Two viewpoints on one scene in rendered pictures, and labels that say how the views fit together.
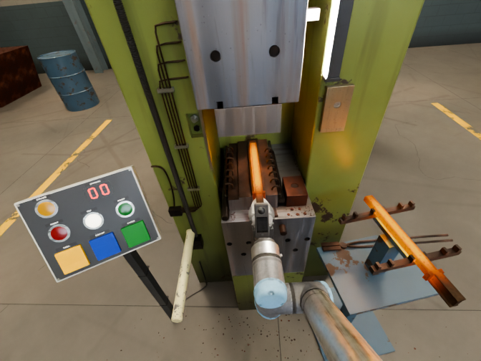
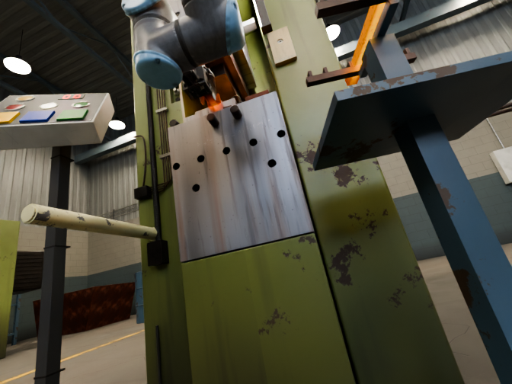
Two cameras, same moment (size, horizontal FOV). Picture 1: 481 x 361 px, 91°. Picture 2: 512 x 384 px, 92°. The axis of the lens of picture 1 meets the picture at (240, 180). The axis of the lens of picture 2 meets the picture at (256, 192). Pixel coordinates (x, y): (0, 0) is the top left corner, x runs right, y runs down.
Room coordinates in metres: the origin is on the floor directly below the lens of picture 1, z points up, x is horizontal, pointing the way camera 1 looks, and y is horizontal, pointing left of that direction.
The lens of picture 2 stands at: (-0.05, -0.26, 0.40)
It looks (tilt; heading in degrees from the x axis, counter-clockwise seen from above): 18 degrees up; 9
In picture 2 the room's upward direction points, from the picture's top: 12 degrees counter-clockwise
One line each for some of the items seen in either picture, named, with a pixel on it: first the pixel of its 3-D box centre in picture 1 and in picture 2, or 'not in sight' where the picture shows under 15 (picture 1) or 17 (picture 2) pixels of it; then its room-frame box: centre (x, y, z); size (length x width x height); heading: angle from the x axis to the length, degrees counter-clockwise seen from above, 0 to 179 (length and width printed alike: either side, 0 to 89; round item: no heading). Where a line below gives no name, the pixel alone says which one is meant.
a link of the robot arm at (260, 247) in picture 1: (266, 253); not in sight; (0.41, -0.06, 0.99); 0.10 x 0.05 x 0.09; 88
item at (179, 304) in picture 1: (185, 269); (107, 226); (0.58, 0.31, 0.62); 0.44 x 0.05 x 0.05; 178
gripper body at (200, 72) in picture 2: (263, 233); (192, 73); (0.49, -0.06, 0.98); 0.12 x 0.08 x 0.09; 178
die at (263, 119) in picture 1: (245, 94); (218, 76); (0.87, -0.05, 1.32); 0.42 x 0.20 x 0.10; 178
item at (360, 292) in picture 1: (373, 268); (411, 121); (0.48, -0.55, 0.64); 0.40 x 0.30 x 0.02; 97
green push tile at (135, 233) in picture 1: (136, 233); (73, 116); (0.52, 0.38, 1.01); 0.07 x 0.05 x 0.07; 113
